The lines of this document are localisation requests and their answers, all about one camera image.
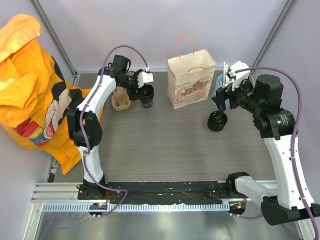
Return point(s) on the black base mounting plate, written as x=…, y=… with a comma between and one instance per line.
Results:
x=160, y=192

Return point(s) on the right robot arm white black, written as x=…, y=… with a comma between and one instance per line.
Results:
x=292, y=200

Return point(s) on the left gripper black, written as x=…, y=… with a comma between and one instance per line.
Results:
x=132, y=94

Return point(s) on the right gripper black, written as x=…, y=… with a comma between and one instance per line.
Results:
x=222, y=94

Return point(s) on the black cup with lid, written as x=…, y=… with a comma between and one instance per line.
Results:
x=217, y=121

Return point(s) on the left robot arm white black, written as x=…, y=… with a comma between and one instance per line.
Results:
x=83, y=124

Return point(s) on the white wrapped straw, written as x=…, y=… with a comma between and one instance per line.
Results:
x=225, y=79

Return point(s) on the light blue straw tin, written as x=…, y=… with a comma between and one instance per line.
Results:
x=219, y=84

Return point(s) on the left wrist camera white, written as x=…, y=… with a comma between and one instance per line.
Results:
x=144, y=78

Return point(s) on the black coffee cup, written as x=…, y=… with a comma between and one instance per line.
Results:
x=147, y=95

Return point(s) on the orange cartoon cloth bag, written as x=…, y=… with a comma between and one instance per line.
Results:
x=34, y=95

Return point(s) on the paper bag with orange handles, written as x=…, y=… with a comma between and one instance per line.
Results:
x=189, y=76

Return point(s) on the slotted cable duct rail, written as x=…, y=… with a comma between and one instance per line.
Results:
x=95, y=207

